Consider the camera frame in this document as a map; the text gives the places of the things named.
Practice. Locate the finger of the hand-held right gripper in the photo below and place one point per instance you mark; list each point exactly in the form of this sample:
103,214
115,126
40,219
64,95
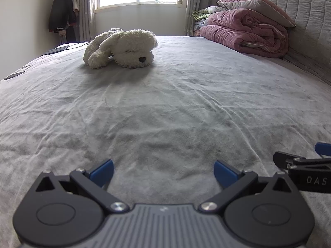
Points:
323,148
284,159

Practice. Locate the green floral folded cloth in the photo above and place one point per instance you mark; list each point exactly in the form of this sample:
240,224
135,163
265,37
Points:
204,13

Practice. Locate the grey quilted headboard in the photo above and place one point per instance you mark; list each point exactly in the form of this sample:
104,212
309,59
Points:
310,31

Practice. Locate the pink folded quilt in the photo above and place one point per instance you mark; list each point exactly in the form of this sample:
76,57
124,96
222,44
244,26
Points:
245,31

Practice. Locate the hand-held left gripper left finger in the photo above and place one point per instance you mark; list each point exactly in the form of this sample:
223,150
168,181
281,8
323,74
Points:
103,170

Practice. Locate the grey and pink pillow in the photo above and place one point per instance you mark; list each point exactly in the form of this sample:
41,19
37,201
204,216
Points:
258,5

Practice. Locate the grey bed sheet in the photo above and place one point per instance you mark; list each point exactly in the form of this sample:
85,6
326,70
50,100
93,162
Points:
165,103

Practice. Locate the pale blue folded cloth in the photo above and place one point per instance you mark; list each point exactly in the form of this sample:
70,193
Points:
199,25

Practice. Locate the black tablet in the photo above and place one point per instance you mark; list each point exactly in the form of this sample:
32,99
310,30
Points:
55,49

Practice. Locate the white plush dog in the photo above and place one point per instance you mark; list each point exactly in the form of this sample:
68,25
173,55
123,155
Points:
124,46

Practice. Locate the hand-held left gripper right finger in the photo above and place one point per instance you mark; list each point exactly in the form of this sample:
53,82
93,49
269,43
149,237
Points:
225,171

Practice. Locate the dark hanging jacket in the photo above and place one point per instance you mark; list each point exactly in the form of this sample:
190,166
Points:
60,10

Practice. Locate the black phone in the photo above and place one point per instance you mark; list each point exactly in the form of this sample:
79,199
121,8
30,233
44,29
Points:
14,75

